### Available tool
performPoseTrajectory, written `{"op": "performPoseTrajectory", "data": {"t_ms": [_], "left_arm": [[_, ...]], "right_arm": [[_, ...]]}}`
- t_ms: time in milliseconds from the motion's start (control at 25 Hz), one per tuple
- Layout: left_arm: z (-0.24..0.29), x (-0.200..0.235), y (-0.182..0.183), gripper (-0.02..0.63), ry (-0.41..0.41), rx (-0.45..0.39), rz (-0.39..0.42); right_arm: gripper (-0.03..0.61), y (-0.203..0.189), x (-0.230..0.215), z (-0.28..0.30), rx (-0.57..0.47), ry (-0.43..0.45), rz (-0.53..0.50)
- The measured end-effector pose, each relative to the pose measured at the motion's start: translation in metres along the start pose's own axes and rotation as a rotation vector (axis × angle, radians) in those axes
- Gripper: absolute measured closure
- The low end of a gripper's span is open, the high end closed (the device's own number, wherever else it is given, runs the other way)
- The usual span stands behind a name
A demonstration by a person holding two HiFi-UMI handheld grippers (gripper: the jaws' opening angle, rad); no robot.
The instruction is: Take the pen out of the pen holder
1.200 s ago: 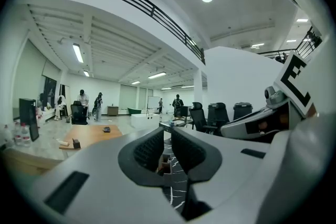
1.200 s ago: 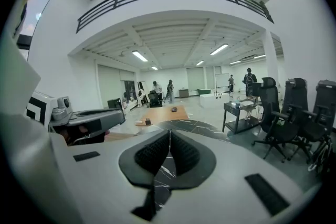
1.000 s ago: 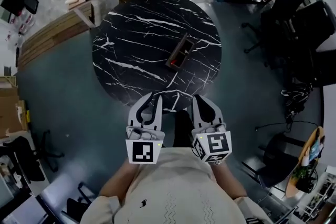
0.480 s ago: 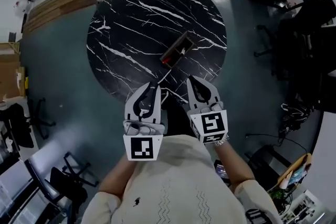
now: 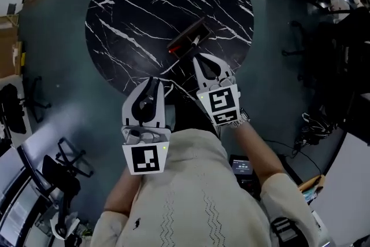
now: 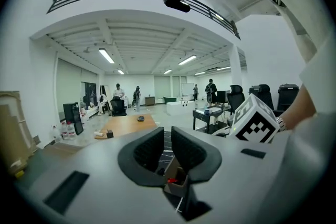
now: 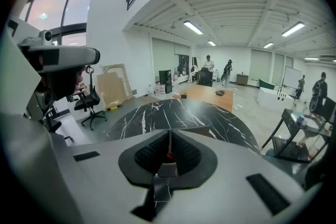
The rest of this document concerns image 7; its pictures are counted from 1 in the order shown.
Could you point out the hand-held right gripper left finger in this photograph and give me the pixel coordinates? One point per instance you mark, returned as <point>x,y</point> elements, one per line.
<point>110,186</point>

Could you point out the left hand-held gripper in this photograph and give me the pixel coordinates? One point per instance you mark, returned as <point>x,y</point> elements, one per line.
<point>23,154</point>

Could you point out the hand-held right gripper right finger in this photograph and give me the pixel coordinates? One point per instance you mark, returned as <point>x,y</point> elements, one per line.
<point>231,191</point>

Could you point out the black office chair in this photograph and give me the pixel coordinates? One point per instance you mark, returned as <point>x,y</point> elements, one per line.
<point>205,77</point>
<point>88,99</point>

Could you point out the black side table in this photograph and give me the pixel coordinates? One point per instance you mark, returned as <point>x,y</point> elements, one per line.
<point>296,136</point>

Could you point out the black marble round table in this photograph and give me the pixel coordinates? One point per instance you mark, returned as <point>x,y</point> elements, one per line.
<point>183,115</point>

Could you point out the person's head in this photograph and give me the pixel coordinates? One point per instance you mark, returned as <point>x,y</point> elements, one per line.
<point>80,78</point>

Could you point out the small dark object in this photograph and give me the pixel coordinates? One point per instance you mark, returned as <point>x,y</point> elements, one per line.
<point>220,92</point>

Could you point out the cardboard panels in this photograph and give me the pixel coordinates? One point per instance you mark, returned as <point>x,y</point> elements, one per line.
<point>115,86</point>

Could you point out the wooden rectangular table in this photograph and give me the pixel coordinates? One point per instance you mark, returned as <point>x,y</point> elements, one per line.
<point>204,94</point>

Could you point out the small black box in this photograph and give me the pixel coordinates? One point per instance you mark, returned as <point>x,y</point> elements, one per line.
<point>184,96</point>

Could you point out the cluster of water bottles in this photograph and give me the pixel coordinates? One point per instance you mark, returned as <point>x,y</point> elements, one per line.
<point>156,89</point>

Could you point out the black cabinet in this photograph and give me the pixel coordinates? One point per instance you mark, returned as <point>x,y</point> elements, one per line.
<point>166,81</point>

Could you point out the whiteboard on stand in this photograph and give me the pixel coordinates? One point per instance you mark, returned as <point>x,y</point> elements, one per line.
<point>292,77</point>

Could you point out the large window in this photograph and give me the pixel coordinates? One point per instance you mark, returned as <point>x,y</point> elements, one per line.
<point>52,10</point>

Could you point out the long ceiling light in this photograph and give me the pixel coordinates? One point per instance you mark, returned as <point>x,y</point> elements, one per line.
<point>193,27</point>
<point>293,29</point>
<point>268,45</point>
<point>211,43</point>

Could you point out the grey head-worn camera rig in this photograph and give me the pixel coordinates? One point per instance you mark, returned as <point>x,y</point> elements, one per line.
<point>65,56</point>

